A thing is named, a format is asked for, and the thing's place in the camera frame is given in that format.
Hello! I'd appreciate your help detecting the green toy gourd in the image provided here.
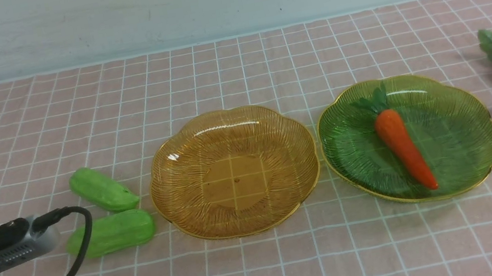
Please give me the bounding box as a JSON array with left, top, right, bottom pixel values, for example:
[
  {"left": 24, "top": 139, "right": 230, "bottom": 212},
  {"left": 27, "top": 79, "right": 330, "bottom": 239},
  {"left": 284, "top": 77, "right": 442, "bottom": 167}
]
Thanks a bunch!
[
  {"left": 69, "top": 167, "right": 141, "bottom": 213},
  {"left": 86, "top": 209, "right": 156, "bottom": 258}
]

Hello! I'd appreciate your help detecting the green glass plate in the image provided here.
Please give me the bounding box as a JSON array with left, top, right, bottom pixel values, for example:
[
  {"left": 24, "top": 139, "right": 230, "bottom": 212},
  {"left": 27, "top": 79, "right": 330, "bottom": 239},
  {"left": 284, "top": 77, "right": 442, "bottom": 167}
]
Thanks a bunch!
[{"left": 316, "top": 74, "right": 492, "bottom": 203}]

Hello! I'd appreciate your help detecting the pink checked tablecloth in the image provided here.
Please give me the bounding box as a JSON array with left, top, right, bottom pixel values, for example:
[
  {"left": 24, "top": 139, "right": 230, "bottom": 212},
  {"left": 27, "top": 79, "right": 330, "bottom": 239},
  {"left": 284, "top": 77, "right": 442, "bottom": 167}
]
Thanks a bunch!
[{"left": 0, "top": 0, "right": 492, "bottom": 276}]

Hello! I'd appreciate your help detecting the amber glass plate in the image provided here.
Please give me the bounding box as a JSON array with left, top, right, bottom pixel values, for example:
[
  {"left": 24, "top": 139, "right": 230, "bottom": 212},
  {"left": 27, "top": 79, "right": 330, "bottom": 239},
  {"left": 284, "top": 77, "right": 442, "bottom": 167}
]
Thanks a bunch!
[{"left": 150, "top": 106, "right": 321, "bottom": 240}]

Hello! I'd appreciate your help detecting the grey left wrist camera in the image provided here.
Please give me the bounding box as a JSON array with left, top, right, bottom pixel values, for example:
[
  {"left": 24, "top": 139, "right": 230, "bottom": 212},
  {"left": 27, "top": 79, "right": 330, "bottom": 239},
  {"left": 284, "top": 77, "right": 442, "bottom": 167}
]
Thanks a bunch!
[{"left": 0, "top": 211, "right": 67, "bottom": 276}]

